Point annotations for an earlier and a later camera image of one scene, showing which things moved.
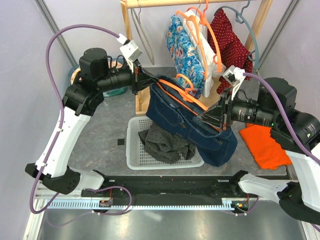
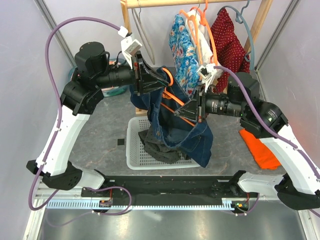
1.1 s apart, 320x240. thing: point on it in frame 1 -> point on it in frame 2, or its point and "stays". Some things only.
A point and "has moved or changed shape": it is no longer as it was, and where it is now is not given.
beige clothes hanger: [143, 35] stays
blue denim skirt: [216, 147] has moved or changed shape
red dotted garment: [232, 51] stays
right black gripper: [221, 116] -> [195, 110]
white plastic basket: [136, 158] stays
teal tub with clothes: [112, 63] stays
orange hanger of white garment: [204, 24] -> [197, 16]
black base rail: [202, 187] stays
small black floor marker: [121, 142] stays
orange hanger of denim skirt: [185, 93] -> [166, 94]
